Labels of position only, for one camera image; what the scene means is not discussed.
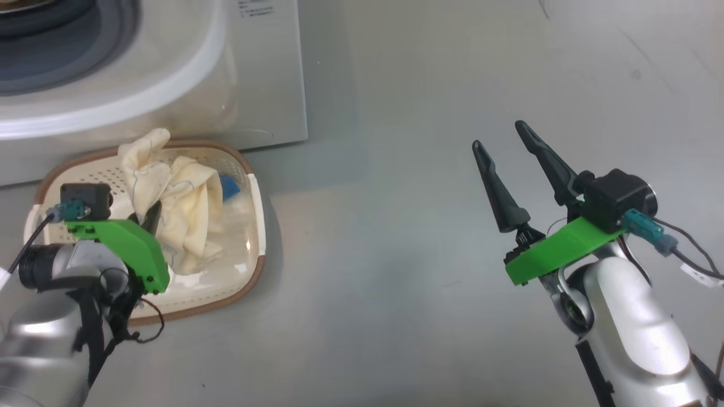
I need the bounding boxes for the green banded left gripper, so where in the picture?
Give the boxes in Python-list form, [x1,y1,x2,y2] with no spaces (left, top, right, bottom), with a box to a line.
[64,200,171,296]

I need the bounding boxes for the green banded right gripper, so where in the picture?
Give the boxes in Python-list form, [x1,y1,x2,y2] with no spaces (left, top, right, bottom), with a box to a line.
[472,120,630,287]

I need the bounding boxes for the cream line print garment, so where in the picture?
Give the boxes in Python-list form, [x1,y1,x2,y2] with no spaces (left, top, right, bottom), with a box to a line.
[118,128,224,276]

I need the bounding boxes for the cream perforated laundry basket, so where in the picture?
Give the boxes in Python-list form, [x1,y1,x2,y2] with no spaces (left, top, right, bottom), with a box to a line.
[24,140,266,327]

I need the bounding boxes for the white washing machine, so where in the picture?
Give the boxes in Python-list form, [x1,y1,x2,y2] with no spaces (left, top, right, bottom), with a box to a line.
[0,0,309,187]

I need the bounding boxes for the left camera cable teal plug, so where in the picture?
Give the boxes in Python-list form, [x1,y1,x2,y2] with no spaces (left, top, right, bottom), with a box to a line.
[0,203,85,289]

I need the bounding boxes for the thin black left gripper wire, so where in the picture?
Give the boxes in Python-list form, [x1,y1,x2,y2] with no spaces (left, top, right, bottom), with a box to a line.
[107,294,166,345]

